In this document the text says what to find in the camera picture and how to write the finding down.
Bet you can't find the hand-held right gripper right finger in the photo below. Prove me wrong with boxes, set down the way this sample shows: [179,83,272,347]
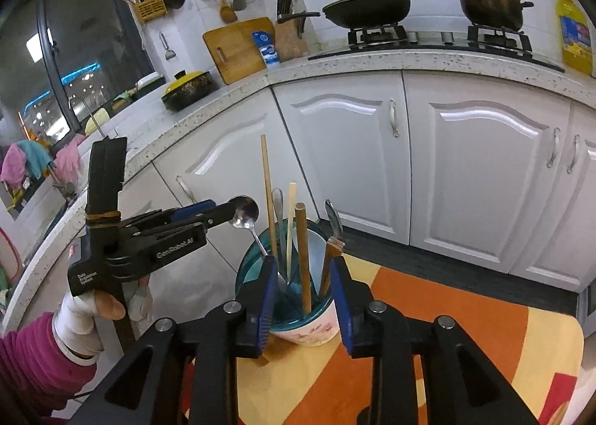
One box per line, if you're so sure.
[329,256,543,425]

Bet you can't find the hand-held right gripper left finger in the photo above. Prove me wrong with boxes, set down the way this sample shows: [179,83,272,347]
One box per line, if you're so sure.
[79,255,279,425]

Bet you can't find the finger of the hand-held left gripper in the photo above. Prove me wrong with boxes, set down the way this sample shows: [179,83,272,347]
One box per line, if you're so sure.
[139,199,218,227]
[125,202,238,242]

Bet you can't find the small metal spoon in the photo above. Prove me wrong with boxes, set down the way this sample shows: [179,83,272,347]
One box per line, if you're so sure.
[230,195,292,291]

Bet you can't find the floral cup with teal inside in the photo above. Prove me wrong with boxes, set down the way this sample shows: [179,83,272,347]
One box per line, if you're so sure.
[235,219,337,348]

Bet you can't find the long light wooden chopstick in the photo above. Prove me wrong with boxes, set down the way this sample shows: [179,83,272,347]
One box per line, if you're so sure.
[260,135,276,263]

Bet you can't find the thick brown chopstick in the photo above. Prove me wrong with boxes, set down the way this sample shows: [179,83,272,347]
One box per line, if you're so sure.
[295,202,313,315]

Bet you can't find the medium metal spoon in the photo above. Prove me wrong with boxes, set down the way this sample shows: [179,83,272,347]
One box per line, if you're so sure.
[271,188,288,281]

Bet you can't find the pale short chopstick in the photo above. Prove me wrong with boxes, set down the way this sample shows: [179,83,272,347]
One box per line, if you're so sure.
[286,182,298,279]

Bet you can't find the large round metal spoon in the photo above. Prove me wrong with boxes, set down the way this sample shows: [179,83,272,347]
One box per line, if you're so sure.
[325,200,344,240]

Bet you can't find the person's left forearm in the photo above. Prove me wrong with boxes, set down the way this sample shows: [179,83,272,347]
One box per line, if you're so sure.
[0,312,99,419]

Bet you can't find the person's left hand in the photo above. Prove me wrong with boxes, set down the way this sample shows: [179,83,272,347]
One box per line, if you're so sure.
[53,285,153,362]

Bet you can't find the pink cloth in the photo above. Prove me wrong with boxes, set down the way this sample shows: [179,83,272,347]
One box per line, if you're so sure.
[0,136,88,186]

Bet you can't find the white cabinet door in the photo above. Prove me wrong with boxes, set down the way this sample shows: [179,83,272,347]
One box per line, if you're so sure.
[153,89,290,240]
[403,72,573,274]
[512,101,596,292]
[271,71,413,246]

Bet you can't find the teal cloth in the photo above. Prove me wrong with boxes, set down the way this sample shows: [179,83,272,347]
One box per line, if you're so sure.
[19,140,53,179]

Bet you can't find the white dish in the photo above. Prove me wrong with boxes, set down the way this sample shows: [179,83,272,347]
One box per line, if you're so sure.
[135,72,167,93]

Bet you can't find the black pot with yellow lid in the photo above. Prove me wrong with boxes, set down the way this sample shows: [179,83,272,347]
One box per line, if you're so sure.
[161,70,220,112]

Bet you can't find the orange and yellow patterned cloth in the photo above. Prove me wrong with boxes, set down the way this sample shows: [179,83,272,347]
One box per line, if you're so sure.
[179,253,585,425]

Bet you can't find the metal peeler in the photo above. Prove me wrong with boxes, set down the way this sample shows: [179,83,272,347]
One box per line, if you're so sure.
[159,31,177,61]

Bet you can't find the dark window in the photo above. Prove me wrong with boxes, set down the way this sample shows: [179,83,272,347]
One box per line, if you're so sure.
[0,0,155,156]

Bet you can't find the wooden cutting board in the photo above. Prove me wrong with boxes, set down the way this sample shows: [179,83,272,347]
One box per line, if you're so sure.
[202,18,275,85]

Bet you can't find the blue and white carton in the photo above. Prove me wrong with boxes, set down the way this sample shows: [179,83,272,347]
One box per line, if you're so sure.
[252,31,281,67]

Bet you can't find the wooden knife block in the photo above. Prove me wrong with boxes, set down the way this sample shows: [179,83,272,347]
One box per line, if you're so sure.
[275,0,311,61]

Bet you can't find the speckled kitchen countertop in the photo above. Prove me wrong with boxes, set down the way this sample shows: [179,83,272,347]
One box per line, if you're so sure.
[0,45,596,337]

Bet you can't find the black wok with lid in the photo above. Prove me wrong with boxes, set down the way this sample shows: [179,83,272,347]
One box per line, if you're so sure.
[279,0,413,30]

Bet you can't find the gas stove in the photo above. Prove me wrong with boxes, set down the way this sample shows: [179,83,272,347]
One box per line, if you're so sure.
[307,25,567,74]

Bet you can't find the dark stock pot with lid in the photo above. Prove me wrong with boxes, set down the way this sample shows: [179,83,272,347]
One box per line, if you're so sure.
[441,0,535,33]

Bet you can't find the yellow oil bottle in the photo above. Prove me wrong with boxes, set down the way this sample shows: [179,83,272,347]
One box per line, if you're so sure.
[555,0,595,78]

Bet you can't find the metal cabinet handle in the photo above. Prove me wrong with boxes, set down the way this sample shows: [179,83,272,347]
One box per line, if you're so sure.
[388,99,401,138]
[175,175,197,205]
[567,134,582,174]
[547,127,561,169]

